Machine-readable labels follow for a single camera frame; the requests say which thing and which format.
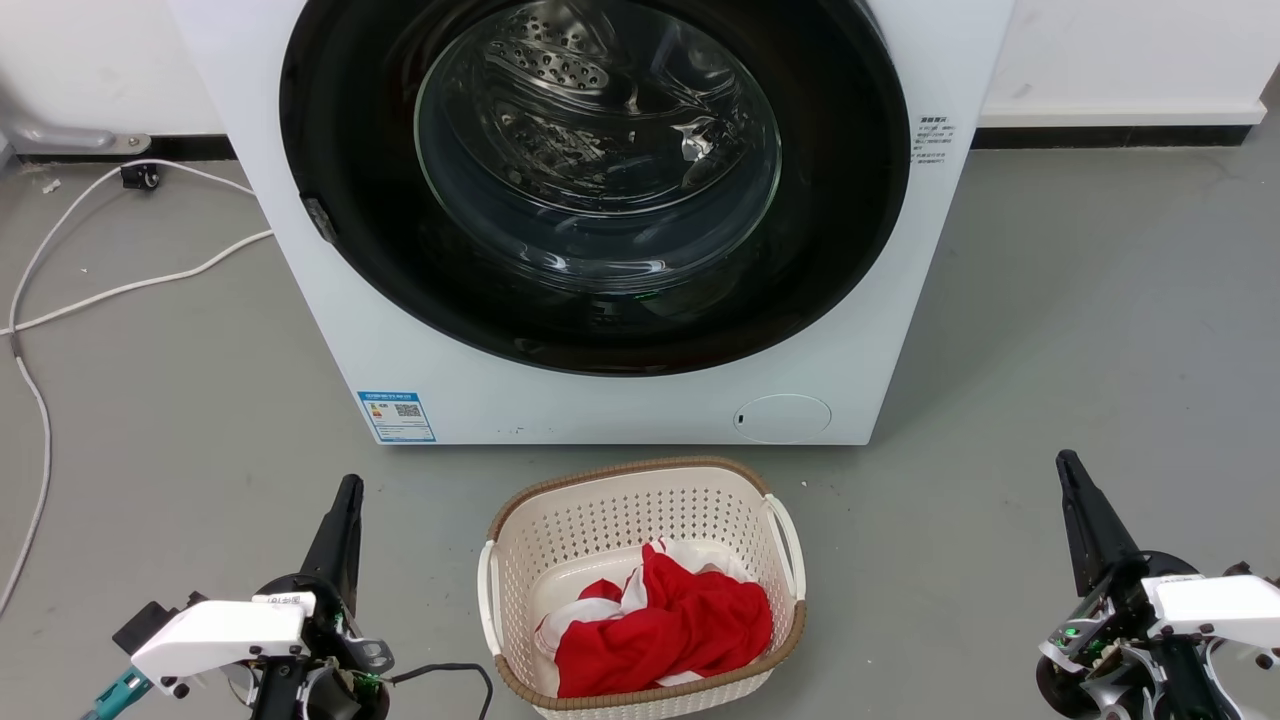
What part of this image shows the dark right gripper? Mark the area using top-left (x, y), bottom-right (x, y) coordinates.
top-left (1035, 450), bottom-right (1203, 720)

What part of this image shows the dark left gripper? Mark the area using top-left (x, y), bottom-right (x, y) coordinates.
top-left (240, 474), bottom-right (394, 720)

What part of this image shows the white front-load washing machine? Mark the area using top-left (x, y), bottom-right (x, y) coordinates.
top-left (168, 0), bottom-right (1016, 447)

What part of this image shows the round black glass washer door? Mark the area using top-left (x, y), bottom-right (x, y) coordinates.
top-left (279, 0), bottom-right (912, 378)

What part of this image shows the blue energy label sticker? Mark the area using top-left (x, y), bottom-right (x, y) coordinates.
top-left (357, 391), bottom-right (437, 444)

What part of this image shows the cream plastic laundry basket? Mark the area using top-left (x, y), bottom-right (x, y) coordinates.
top-left (477, 457), bottom-right (807, 720)

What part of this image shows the round white filter cover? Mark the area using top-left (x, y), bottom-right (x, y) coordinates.
top-left (733, 394), bottom-right (833, 445)

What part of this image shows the red and white garment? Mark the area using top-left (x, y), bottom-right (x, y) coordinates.
top-left (533, 540), bottom-right (774, 699)

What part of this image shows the grey text sticker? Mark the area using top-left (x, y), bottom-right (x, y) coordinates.
top-left (910, 113), bottom-right (958, 173)

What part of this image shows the steel washer drum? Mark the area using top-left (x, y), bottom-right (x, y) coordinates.
top-left (415, 0), bottom-right (783, 217)

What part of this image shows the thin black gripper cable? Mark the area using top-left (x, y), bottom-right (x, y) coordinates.
top-left (385, 662), bottom-right (495, 720)

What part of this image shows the teal cable connector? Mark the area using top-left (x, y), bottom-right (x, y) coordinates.
top-left (82, 668), bottom-right (153, 720)

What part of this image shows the thick white cable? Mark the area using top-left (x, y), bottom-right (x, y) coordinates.
top-left (0, 230), bottom-right (275, 613)

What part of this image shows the white wall ledge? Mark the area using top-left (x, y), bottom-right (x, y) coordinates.
top-left (978, 98), bottom-right (1269, 128)

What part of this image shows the thin white cable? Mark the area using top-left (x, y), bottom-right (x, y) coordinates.
top-left (0, 160), bottom-right (257, 336)

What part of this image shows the grey drain hose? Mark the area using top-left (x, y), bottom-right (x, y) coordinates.
top-left (0, 95), bottom-right (153, 158)

